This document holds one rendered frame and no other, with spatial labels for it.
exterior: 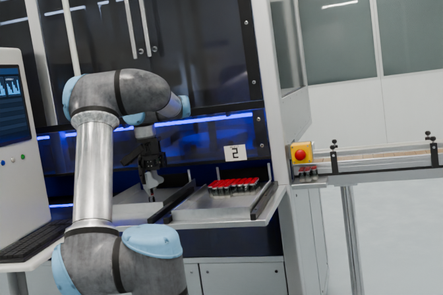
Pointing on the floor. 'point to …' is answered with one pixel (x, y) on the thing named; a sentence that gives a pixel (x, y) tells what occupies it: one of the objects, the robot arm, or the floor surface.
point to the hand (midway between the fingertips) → (149, 191)
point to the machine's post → (275, 124)
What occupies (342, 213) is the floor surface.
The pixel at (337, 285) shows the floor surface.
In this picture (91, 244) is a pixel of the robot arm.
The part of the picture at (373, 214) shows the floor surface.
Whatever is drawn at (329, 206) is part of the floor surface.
